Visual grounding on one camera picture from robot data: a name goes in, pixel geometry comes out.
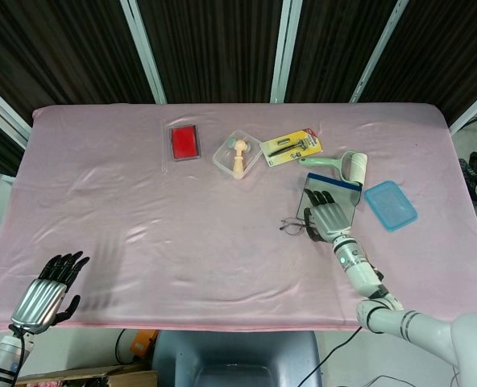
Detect blue plastic lid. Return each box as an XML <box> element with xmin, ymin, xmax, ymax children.
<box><xmin>363</xmin><ymin>180</ymin><xmax>419</xmax><ymax>234</ymax></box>

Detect dark blue rectangular box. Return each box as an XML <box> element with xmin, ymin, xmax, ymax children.
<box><xmin>297</xmin><ymin>172</ymin><xmax>363</xmax><ymax>227</ymax></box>

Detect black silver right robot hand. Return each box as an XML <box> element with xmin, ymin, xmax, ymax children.
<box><xmin>304</xmin><ymin>189</ymin><xmax>352</xmax><ymax>243</ymax></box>

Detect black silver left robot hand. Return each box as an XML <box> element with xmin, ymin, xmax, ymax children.
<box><xmin>9</xmin><ymin>250</ymin><xmax>91</xmax><ymax>335</ymax></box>

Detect red ink pad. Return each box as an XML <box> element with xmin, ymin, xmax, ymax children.
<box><xmin>168</xmin><ymin>124</ymin><xmax>203</xmax><ymax>163</ymax></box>

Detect clear ink pad lid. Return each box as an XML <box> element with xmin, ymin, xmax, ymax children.
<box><xmin>160</xmin><ymin>119</ymin><xmax>172</xmax><ymax>175</ymax></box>

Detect eyeglasses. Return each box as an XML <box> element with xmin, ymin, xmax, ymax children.
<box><xmin>279</xmin><ymin>216</ymin><xmax>320</xmax><ymax>235</ymax></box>

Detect cardboard box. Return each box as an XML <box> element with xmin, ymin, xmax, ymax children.
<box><xmin>15</xmin><ymin>364</ymin><xmax>159</xmax><ymax>387</ymax></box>

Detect razor in yellow package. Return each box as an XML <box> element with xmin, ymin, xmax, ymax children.
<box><xmin>259</xmin><ymin>127</ymin><xmax>326</xmax><ymax>168</ymax></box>

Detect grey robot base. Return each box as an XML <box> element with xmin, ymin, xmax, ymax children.
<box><xmin>151</xmin><ymin>330</ymin><xmax>323</xmax><ymax>387</ymax></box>

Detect clear plastic container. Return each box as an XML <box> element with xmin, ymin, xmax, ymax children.
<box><xmin>211</xmin><ymin>130</ymin><xmax>263</xmax><ymax>179</ymax></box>

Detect black cable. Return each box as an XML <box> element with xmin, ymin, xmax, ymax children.
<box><xmin>114</xmin><ymin>328</ymin><xmax>134</xmax><ymax>364</ymax></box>
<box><xmin>302</xmin><ymin>326</ymin><xmax>363</xmax><ymax>387</ymax></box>

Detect orange device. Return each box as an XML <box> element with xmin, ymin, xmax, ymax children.
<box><xmin>130</xmin><ymin>329</ymin><xmax>159</xmax><ymax>360</ymax></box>

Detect pink tablecloth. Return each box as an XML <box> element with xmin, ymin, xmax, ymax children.
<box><xmin>0</xmin><ymin>103</ymin><xmax>477</xmax><ymax>334</ymax></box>

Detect green lint roller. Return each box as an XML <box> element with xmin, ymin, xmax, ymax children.
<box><xmin>297</xmin><ymin>150</ymin><xmax>369</xmax><ymax>189</ymax></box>

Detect white frame post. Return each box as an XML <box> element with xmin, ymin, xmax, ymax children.
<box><xmin>349</xmin><ymin>0</ymin><xmax>411</xmax><ymax>105</ymax></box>
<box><xmin>270</xmin><ymin>0</ymin><xmax>304</xmax><ymax>105</ymax></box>
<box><xmin>119</xmin><ymin>0</ymin><xmax>168</xmax><ymax>105</ymax></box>
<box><xmin>0</xmin><ymin>76</ymin><xmax>33</xmax><ymax>151</ymax></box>
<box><xmin>447</xmin><ymin>82</ymin><xmax>477</xmax><ymax>135</ymax></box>

